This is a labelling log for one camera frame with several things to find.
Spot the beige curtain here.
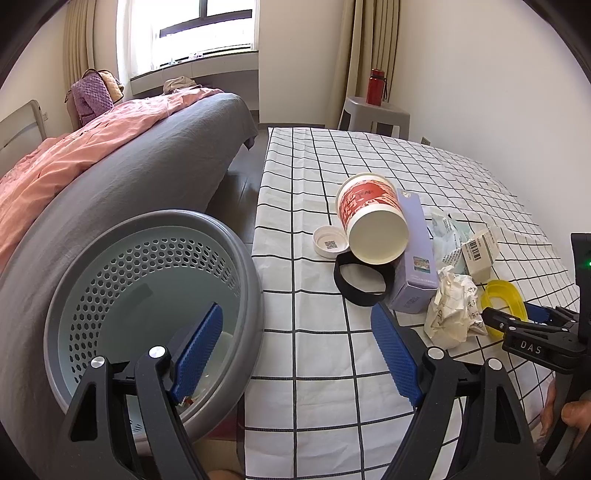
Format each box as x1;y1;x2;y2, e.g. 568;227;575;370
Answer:
329;0;402;129
62;0;118;109

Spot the grey plastic stool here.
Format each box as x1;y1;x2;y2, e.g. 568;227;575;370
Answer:
337;96;411;139

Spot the grey headboard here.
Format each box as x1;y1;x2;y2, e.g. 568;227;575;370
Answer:
0;99;48;178

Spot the person's right hand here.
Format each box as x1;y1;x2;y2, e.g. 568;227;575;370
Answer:
540;378;591;445

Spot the beige quilted bag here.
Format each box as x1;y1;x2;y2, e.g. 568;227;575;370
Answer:
98;69;126;106

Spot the red and white paper cup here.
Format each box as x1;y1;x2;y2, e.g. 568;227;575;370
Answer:
335;172;410;265

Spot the bed with grey sheet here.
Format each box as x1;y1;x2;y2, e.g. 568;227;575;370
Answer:
0;92;259;480

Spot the purple quilted bag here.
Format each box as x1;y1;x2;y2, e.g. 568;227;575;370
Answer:
69;69;115;126

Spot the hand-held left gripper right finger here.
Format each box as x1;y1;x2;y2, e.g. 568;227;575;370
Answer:
370;302;541;480

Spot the white bottle cap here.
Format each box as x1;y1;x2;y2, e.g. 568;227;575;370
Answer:
312;226;351;259

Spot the black and white checked tablecloth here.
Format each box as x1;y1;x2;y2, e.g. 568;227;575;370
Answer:
242;127;581;480

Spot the black elastic band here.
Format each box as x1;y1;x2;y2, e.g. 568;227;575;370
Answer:
333;251;398;308

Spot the pink blanket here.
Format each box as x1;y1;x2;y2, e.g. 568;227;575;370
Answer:
0;87;225;273

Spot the red water bottle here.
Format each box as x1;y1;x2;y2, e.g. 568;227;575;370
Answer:
366;68;387;106

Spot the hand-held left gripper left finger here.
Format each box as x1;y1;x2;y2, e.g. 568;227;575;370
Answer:
67;302;225;480

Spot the white paper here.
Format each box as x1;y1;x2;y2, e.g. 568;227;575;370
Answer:
424;266;488;349

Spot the purple cardboard box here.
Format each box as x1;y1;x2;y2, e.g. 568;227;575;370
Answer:
385;188;439;315

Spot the white carton box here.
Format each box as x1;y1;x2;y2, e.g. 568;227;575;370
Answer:
461;227;500;283

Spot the green and white plastic wrapper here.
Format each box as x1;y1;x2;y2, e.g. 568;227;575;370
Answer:
427;206;476;278

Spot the grey window sill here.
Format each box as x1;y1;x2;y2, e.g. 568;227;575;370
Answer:
130;48;259;97

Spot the grey perforated waste basket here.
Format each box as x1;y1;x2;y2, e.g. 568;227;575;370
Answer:
44;210;265;444

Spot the window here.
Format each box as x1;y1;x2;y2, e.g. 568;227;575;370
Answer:
115;0;262;79

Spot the yellow plastic ring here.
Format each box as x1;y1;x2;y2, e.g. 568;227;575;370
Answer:
480;279;529;342

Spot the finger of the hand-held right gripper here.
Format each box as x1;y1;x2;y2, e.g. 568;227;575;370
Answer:
482;306;527;341
524;302;580;334

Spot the beige cloth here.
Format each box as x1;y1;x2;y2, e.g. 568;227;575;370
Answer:
164;77;198;94

